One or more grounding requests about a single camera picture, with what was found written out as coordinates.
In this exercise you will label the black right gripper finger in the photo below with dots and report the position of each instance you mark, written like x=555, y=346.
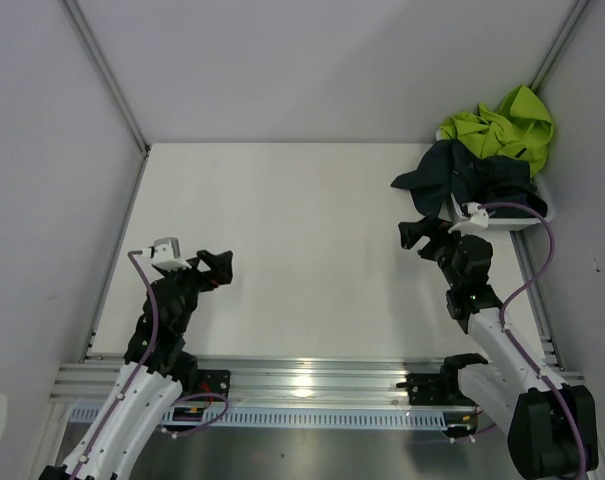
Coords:
x=410, y=233
x=432, y=225

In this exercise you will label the left aluminium frame post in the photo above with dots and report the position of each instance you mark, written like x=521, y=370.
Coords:
x=94, y=53

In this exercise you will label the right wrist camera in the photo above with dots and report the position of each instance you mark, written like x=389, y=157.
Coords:
x=469, y=219

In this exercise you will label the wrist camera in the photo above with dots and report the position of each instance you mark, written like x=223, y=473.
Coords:
x=165, y=255
x=469, y=219

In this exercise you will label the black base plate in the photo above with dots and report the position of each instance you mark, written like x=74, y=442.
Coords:
x=426, y=389
x=207, y=385

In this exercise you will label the aluminium mounting rail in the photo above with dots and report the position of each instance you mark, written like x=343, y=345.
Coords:
x=269, y=383

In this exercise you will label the lime green shorts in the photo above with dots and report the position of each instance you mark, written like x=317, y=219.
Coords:
x=520, y=128

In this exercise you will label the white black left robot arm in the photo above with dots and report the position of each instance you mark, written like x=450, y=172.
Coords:
x=157, y=373

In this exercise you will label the aluminium frame post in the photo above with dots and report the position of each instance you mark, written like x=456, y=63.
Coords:
x=560, y=43
x=94, y=53

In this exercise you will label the white slotted cable duct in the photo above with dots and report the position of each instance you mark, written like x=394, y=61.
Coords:
x=428, y=420

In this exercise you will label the right aluminium frame post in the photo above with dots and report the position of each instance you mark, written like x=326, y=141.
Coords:
x=560, y=43

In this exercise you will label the dark navy shorts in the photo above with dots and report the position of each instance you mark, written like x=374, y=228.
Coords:
x=449, y=170

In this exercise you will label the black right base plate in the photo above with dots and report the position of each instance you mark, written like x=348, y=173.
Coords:
x=426, y=389

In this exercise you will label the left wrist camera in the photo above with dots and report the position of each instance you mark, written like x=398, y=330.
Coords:
x=165, y=255

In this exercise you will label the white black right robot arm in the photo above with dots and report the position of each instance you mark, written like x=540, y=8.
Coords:
x=550, y=425

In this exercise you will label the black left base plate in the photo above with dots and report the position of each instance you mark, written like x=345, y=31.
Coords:
x=207, y=385

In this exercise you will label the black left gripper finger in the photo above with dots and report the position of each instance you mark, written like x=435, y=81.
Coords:
x=219, y=272
x=205, y=256

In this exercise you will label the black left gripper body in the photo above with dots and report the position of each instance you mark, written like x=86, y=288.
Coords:
x=192, y=282

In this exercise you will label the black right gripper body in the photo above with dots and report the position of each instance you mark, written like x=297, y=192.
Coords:
x=442, y=249

